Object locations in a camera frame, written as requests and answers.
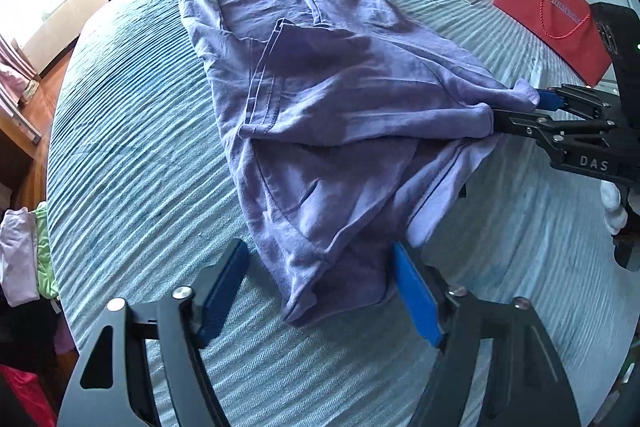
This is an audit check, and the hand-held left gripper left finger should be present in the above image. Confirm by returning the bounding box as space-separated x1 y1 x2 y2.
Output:
56 238 251 427

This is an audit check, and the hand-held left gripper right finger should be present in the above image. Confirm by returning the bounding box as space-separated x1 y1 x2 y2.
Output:
391 241 583 427

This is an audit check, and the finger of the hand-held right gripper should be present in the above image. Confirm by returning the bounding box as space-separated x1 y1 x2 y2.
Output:
492 107 620 154
536 84 621 122

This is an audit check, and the purple garment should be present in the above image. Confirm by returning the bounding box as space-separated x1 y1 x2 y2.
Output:
171 0 541 328

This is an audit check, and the person's right hand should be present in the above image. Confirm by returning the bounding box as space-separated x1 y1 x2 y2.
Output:
600 179 629 236

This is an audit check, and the red paper bag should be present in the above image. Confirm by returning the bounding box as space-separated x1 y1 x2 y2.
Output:
492 0 618 88

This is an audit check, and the blue striped bed sheet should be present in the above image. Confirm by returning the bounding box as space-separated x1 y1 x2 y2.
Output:
45 0 640 427

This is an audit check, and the green garment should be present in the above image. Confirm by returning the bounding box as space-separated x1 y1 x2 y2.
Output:
34 202 62 301

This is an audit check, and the light pink garment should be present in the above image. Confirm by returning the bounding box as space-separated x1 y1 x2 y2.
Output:
0 207 39 308

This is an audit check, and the red cloth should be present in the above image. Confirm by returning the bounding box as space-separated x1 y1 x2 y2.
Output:
0 364 58 427

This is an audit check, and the pink cloth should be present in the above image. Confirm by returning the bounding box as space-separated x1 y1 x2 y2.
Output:
0 36 36 106

